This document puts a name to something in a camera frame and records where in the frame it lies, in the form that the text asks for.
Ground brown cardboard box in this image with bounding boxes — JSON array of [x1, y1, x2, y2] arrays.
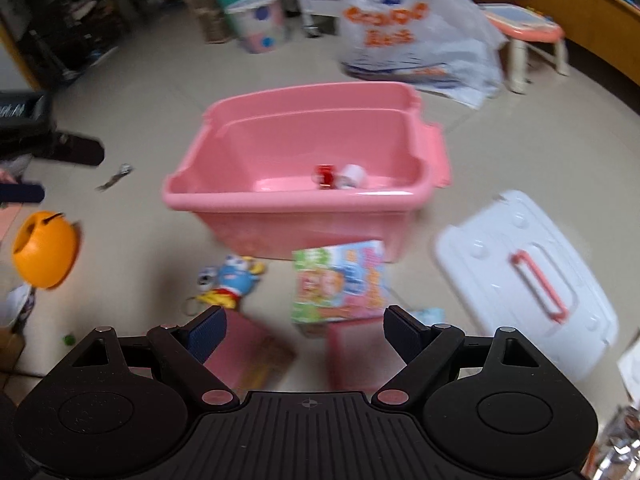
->
[[182, 0, 238, 45]]

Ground red small toy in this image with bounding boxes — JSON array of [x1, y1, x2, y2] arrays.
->
[[313, 163, 336, 190]]

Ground white bin lid pink handle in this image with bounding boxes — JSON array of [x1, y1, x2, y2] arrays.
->
[[434, 190, 620, 383]]

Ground pink children's drawing table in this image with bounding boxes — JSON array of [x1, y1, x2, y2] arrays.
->
[[477, 2, 571, 93]]

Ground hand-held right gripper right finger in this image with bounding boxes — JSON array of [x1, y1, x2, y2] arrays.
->
[[372, 304, 534, 407]]

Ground orange round toy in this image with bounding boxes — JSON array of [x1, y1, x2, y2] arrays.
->
[[11, 210, 84, 290]]

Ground blue and yellow toy figure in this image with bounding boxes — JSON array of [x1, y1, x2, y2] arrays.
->
[[196, 255, 267, 310]]

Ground pink plastic storage bin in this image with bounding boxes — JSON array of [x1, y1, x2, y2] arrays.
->
[[161, 81, 452, 262]]

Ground white printed plastic bag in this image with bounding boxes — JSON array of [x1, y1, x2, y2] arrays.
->
[[339, 0, 507, 110]]

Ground shiny packaged item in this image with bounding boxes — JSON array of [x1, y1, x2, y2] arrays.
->
[[582, 402, 640, 480]]

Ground wooden cabinet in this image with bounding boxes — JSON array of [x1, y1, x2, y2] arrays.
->
[[470, 0, 640, 68]]

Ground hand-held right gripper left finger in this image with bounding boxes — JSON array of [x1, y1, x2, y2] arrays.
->
[[80, 307, 240, 407]]

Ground white small cup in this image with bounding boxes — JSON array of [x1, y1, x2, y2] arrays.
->
[[338, 164, 367, 191]]

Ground pink flat book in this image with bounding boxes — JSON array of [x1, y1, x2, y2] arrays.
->
[[206, 309, 297, 395]]

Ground white paper sheet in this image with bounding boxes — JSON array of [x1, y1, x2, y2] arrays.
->
[[617, 342, 640, 388]]

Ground pink square box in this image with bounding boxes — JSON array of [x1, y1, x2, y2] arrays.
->
[[326, 319, 397, 392]]

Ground colourful picture book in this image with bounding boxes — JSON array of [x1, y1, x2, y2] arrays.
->
[[291, 240, 392, 325]]

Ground polka dot white bucket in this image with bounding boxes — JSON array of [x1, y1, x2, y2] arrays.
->
[[222, 0, 288, 55]]

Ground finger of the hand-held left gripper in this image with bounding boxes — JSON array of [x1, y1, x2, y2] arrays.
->
[[49, 131, 106, 167], [0, 183, 46, 206]]

